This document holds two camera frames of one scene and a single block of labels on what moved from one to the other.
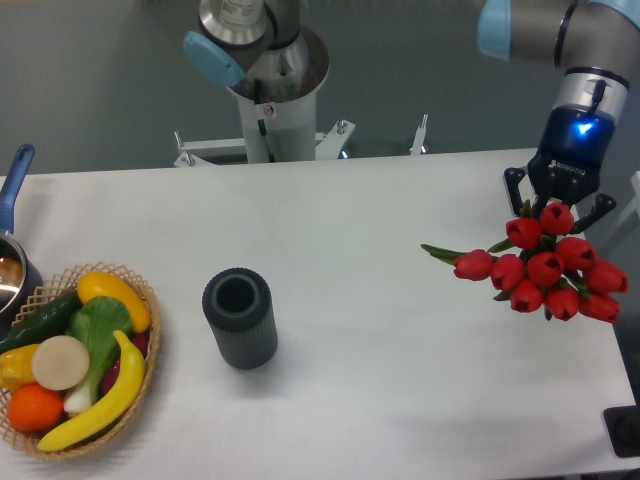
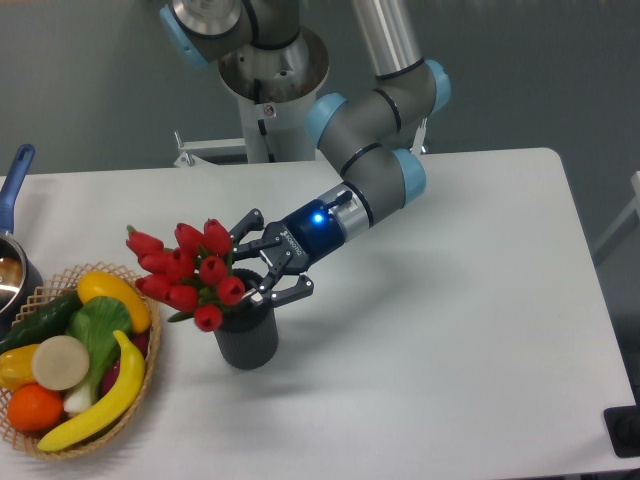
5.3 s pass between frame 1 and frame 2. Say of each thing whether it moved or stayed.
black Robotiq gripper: moved
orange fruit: stayed
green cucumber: stayed
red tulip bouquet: moved
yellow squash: stayed
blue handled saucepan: stayed
